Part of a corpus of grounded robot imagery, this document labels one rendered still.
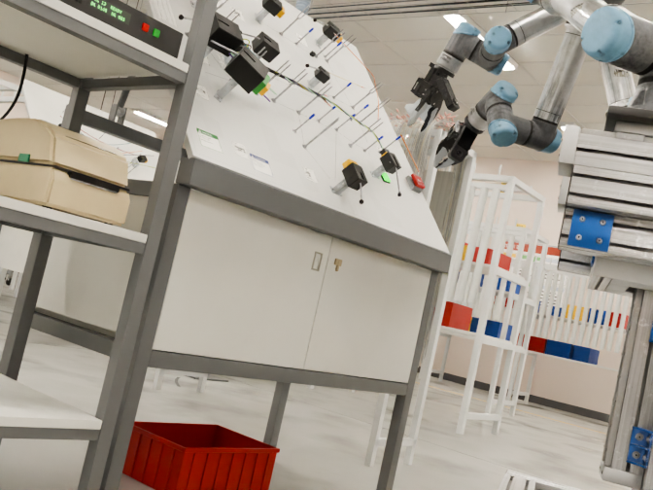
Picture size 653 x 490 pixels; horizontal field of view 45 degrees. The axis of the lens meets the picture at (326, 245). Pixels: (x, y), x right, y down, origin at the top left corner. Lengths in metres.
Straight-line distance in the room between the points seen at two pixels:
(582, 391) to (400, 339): 8.24
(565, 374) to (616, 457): 8.82
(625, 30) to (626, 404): 0.88
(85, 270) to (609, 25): 1.40
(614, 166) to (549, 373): 9.16
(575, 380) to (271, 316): 8.86
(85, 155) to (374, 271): 1.07
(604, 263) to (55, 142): 1.27
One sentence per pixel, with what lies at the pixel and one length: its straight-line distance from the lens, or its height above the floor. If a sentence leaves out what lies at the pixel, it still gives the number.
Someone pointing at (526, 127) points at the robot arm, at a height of 1.20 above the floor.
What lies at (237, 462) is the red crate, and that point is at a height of 0.10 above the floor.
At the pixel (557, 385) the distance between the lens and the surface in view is 10.92.
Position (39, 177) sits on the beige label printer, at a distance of 1.75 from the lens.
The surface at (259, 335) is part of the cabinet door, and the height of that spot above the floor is 0.48.
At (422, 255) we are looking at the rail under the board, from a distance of 2.61.
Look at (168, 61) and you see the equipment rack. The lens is 1.83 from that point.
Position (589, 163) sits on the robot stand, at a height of 1.03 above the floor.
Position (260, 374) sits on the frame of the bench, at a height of 0.37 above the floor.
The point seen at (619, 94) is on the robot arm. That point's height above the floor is 1.42.
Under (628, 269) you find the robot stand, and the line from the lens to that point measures 1.98.
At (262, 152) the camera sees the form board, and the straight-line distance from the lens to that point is 2.14.
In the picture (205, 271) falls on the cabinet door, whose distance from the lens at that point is 1.99.
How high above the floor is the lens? 0.58
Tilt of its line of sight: 5 degrees up
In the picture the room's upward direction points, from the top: 13 degrees clockwise
